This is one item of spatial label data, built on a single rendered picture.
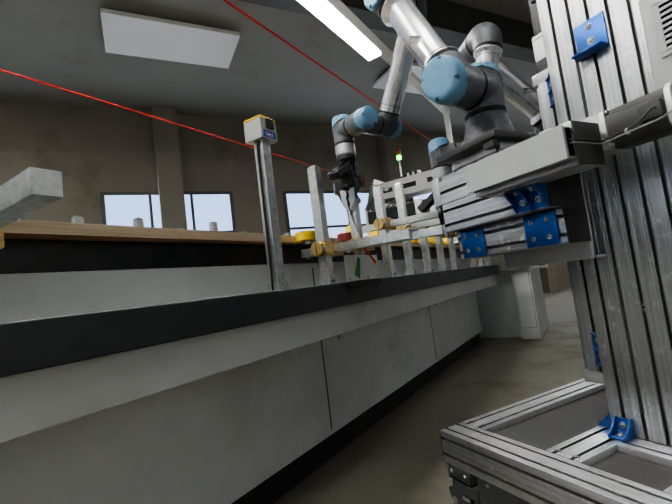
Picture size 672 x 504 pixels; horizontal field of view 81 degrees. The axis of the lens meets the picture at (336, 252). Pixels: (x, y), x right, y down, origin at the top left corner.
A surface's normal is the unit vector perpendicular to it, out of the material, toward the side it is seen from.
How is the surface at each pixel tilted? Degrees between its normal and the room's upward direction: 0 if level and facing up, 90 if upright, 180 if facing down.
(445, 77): 97
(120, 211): 90
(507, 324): 90
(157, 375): 90
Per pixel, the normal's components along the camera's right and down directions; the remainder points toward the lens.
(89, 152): 0.44, -0.13
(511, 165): -0.89, 0.07
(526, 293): -0.55, 0.00
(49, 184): 0.83, -0.15
